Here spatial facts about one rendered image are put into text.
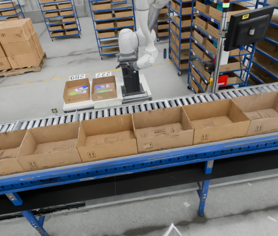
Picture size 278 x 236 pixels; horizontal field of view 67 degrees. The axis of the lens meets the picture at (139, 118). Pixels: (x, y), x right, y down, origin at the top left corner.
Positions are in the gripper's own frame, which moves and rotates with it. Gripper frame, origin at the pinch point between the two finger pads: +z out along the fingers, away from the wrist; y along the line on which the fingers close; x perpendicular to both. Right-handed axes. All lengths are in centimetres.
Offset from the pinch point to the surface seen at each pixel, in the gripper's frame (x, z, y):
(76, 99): -28, 54, -5
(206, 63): 29, -70, 44
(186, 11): 210, 0, 61
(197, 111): -39, -75, 36
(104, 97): -16.8, 29.7, 11.9
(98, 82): 12, 55, 9
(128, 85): 2.3, 8.5, 21.4
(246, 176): -58, -89, 118
